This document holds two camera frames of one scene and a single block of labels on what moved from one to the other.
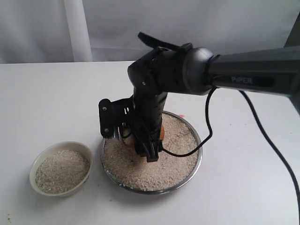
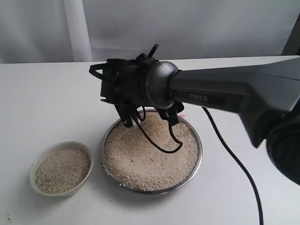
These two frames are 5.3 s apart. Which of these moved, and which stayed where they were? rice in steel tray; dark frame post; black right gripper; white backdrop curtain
Moved: black right gripper
Stayed: dark frame post; rice in steel tray; white backdrop curtain
